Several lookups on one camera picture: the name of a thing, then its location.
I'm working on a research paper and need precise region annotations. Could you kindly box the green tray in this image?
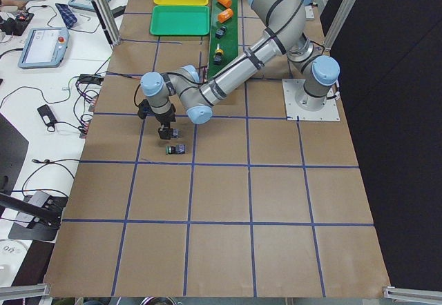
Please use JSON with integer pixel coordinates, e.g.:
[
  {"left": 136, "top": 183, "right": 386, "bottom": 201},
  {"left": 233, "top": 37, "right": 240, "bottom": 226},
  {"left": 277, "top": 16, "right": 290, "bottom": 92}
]
[{"left": 150, "top": 6, "right": 210, "bottom": 36}]

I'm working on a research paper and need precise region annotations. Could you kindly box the green push button switch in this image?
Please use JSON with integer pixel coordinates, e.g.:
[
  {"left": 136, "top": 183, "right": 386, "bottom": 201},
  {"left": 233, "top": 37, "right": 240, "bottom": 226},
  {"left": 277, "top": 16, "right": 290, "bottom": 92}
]
[{"left": 166, "top": 144, "right": 186, "bottom": 155}]

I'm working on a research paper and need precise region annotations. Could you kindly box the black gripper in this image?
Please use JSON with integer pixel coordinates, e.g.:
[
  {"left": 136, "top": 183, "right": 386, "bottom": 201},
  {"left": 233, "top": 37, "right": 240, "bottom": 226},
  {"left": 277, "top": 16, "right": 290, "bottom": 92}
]
[{"left": 137, "top": 99, "right": 176, "bottom": 140}]

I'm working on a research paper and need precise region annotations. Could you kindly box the black monitor stand base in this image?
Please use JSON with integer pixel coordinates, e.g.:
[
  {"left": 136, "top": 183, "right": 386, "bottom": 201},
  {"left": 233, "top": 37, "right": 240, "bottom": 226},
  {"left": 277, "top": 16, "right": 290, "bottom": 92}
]
[{"left": 1, "top": 190, "right": 68, "bottom": 242}]

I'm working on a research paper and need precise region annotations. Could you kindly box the black power adapter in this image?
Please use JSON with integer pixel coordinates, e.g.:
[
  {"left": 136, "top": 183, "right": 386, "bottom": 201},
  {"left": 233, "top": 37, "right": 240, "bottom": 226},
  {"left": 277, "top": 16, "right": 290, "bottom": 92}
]
[{"left": 37, "top": 104, "right": 58, "bottom": 127}]

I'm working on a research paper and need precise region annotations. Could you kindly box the near blue teach pendant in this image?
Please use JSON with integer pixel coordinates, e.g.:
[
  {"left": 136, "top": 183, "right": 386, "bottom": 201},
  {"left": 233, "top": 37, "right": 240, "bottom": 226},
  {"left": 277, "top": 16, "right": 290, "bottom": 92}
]
[{"left": 18, "top": 27, "right": 70, "bottom": 69}]

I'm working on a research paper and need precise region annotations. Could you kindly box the green conveyor belt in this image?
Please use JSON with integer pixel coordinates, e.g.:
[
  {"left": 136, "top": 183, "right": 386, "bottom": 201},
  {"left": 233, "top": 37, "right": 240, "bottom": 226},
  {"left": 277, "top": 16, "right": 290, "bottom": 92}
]
[{"left": 206, "top": 0, "right": 238, "bottom": 79}]

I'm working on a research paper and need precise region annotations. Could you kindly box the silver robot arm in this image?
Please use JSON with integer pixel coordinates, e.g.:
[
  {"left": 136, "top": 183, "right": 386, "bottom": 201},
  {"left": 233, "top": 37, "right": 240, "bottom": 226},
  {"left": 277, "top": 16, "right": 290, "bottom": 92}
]
[{"left": 137, "top": 0, "right": 340, "bottom": 139}]

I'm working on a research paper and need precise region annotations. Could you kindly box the plain orange cylinder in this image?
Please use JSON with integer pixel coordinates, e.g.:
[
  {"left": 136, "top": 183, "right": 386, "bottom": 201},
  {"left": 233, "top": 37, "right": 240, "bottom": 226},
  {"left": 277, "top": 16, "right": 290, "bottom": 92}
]
[{"left": 216, "top": 0, "right": 232, "bottom": 8}]

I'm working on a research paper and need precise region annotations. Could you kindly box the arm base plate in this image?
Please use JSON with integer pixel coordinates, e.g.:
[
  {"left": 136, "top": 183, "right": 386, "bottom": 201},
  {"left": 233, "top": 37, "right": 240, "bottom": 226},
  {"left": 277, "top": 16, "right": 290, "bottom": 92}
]
[
  {"left": 305, "top": 6, "right": 315, "bottom": 21},
  {"left": 282, "top": 79, "right": 340, "bottom": 121}
]

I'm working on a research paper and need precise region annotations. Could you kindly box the yellow push button switch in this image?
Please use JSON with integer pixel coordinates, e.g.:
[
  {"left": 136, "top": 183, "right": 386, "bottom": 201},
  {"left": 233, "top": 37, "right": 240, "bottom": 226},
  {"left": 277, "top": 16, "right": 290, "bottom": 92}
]
[{"left": 170, "top": 128, "right": 180, "bottom": 139}]

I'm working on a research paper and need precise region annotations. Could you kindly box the blue plaid cloth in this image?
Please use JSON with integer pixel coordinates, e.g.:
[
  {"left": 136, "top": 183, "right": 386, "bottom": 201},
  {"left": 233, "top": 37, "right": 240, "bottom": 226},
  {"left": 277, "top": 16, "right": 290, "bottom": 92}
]
[{"left": 55, "top": 3, "right": 77, "bottom": 29}]

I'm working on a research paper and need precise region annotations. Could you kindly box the black usb hub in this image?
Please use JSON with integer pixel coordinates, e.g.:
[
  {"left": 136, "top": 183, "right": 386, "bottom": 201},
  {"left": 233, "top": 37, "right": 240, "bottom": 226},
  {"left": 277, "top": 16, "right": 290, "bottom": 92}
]
[{"left": 77, "top": 74, "right": 104, "bottom": 86}]

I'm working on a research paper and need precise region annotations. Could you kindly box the orange cylinder with white text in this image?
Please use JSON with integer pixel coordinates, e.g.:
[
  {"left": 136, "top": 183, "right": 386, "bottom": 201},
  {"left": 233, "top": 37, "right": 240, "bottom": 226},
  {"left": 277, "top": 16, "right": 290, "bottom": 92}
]
[{"left": 217, "top": 8, "right": 234, "bottom": 23}]

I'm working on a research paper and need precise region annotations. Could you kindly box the aluminium frame post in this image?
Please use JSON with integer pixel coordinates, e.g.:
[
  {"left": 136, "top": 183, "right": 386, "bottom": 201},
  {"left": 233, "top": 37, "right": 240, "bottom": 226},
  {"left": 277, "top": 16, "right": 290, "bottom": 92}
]
[{"left": 90, "top": 0, "right": 121, "bottom": 46}]

